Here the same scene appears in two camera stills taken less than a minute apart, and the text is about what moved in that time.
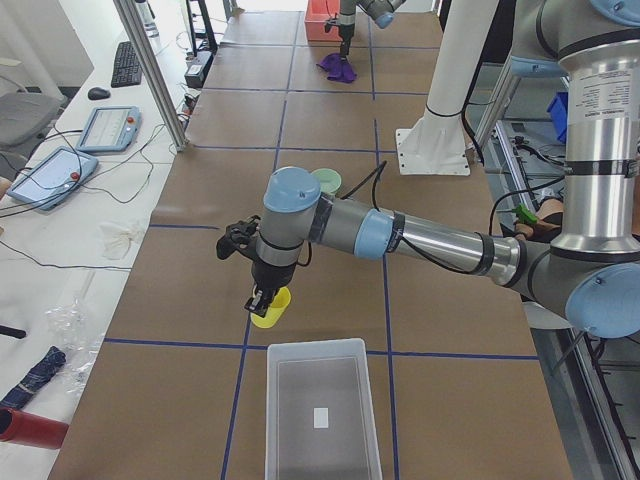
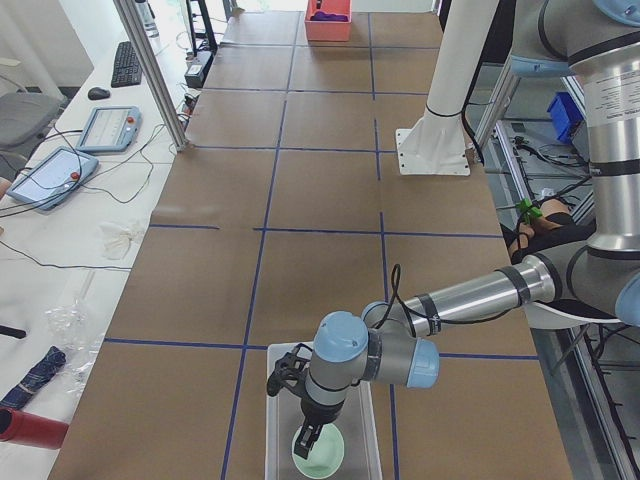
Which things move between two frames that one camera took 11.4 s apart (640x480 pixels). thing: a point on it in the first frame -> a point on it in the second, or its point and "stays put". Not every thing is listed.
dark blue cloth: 52,360 stays put
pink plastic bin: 318,11 stays put
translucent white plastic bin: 321,414 stays put
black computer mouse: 96,93 stays put
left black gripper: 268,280 -> 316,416
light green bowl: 330,180 -> 326,456
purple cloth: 337,69 -> 328,17
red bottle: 22,428 stays put
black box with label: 198,69 stays put
